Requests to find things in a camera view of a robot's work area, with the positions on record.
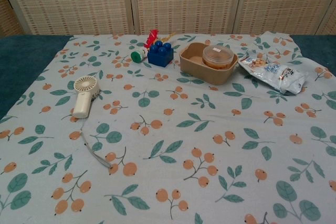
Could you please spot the blue toy building block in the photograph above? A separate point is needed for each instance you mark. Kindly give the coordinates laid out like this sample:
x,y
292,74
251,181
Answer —
x,y
160,54

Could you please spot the brown paper box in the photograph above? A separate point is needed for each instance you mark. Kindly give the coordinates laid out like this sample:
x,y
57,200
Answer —
x,y
199,73

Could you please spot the white snack bag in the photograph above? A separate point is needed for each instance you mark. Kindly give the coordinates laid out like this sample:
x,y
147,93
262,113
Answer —
x,y
275,73

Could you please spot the woven folding screen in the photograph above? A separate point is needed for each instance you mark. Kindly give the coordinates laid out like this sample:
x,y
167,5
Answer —
x,y
168,2

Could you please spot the cream handheld fan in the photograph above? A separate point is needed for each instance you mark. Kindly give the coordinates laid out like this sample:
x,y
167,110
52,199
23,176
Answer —
x,y
83,95

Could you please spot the clear round lidded container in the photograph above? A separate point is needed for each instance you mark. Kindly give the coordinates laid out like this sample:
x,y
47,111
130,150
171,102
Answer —
x,y
217,56

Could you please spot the green capped small bottle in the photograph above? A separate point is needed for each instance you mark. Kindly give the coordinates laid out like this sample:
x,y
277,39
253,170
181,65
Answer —
x,y
137,55

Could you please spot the floral print tablecloth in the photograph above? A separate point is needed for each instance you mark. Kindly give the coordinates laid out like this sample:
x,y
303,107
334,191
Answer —
x,y
168,142

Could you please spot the red plastic toy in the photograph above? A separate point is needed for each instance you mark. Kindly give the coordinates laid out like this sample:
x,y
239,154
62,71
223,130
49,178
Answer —
x,y
152,38

